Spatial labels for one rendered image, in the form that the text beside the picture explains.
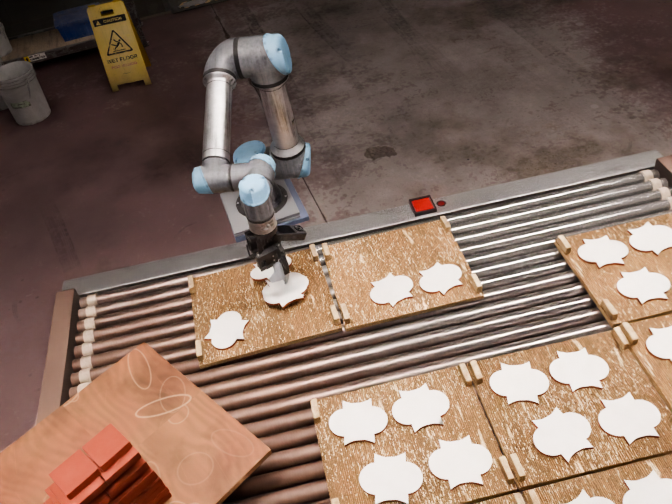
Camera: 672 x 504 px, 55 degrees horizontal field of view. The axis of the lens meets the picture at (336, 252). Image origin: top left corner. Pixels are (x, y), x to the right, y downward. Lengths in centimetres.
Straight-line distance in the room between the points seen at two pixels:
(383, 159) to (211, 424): 267
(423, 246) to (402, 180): 180
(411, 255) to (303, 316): 39
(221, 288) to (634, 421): 118
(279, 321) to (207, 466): 52
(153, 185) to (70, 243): 62
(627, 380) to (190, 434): 107
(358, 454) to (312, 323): 43
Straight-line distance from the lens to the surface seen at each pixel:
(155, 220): 390
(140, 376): 174
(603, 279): 199
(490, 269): 200
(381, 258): 200
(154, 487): 147
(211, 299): 199
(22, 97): 519
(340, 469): 159
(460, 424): 164
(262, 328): 187
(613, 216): 223
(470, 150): 403
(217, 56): 195
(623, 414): 171
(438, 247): 203
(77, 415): 174
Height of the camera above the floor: 234
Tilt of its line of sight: 44 degrees down
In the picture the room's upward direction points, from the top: 9 degrees counter-clockwise
